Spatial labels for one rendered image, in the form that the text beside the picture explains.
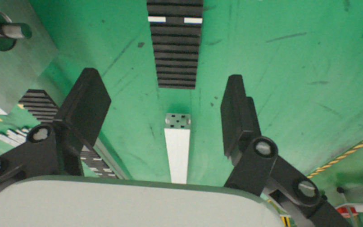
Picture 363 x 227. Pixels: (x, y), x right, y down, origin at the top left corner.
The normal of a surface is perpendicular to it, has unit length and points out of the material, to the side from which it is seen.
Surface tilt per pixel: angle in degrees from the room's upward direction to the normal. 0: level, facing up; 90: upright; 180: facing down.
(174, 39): 3
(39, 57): 90
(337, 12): 0
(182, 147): 0
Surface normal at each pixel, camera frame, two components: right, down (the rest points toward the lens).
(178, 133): -0.07, 0.79
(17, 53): 1.00, 0.05
